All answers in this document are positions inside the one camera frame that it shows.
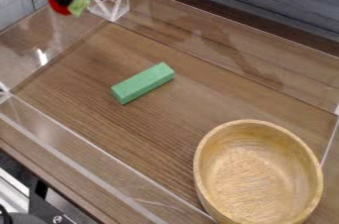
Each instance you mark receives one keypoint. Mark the red plush strawberry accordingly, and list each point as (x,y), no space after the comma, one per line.
(72,10)

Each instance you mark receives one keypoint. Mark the green rectangular block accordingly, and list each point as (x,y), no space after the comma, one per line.
(142,82)

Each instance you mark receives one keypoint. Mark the wooden bowl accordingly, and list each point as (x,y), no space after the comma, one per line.
(257,174)

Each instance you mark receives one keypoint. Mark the clear acrylic enclosure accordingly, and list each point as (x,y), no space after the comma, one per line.
(165,116)

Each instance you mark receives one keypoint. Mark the black metal table bracket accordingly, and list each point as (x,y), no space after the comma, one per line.
(42,208)

